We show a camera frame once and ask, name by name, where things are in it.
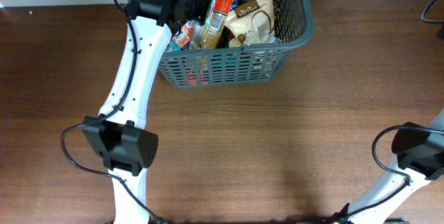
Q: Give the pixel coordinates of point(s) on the orange pasta packet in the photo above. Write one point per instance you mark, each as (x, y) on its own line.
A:
(208, 36)

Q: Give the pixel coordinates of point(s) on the Kleenex tissue box pack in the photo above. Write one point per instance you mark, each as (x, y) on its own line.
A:
(181, 41)

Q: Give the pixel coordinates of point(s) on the beige Pantree snack bag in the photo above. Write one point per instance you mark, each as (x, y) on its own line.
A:
(251, 23)

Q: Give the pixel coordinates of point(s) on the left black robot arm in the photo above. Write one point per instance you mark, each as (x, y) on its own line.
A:
(118, 133)

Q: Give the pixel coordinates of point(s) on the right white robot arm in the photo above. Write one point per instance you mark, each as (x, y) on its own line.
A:
(417, 160)

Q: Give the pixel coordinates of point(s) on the grey plastic basket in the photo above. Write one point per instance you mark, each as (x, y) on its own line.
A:
(294, 26)

